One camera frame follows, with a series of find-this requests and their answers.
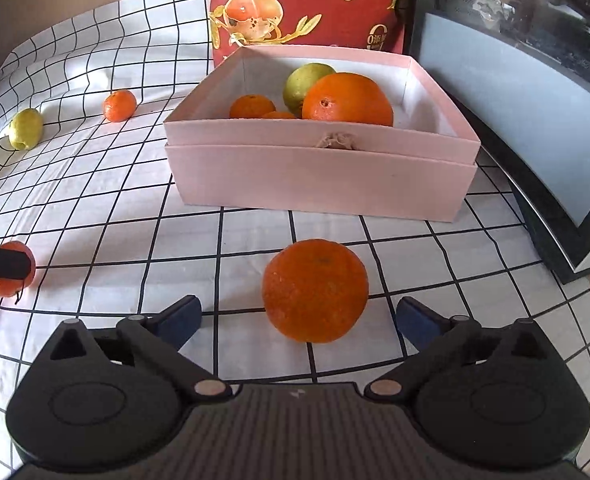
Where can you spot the small orange mandarin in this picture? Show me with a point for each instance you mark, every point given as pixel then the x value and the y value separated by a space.
pixel 278 115

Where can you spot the black-framed monitor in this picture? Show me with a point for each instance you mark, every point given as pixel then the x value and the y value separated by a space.
pixel 500 100

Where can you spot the red orange-print bag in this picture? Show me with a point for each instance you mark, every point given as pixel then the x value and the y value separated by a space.
pixel 335 10

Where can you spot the orange mandarin with stem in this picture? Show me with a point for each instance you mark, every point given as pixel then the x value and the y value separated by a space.
pixel 5 286

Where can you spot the pink cardboard box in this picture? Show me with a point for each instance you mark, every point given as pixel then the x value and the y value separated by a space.
pixel 300 180

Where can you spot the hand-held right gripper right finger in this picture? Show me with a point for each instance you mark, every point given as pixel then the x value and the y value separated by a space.
pixel 420 321

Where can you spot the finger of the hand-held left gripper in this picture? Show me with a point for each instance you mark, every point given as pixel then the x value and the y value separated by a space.
pixel 0 261

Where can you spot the large orange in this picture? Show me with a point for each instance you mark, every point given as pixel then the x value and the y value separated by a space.
pixel 350 100

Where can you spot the white black-checked tablecloth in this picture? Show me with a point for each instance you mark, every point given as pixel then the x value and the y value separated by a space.
pixel 125 210

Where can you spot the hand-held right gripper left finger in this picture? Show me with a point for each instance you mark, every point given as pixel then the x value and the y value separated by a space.
pixel 180 321

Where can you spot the yellow lemon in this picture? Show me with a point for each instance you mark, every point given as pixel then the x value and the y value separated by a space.
pixel 26 129
pixel 300 82

